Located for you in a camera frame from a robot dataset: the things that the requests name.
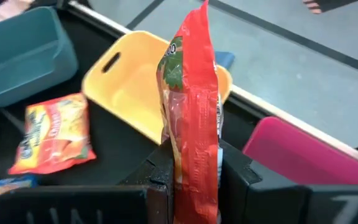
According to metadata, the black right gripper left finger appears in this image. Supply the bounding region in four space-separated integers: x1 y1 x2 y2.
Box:
0 138 175 224

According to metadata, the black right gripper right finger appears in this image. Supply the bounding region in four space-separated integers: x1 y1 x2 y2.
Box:
218 139 358 224

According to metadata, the orange Maruchan ramen pack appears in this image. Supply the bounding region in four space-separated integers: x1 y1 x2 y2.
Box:
7 92 98 175
156 0 225 224

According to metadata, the pink plastic bin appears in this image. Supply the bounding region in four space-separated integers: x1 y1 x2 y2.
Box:
242 116 358 186

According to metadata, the black table mat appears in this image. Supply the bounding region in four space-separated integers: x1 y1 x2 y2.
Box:
0 6 272 187

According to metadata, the yellow plastic bin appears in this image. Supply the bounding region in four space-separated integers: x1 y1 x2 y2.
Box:
81 30 233 146

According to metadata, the blue fabric pad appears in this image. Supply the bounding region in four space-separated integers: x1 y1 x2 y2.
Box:
214 51 236 70

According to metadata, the teal plastic bin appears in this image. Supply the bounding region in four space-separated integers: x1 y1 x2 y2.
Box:
0 6 79 108

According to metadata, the black hazard-striped floor mat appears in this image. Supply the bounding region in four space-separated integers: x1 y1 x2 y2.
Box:
302 0 358 15

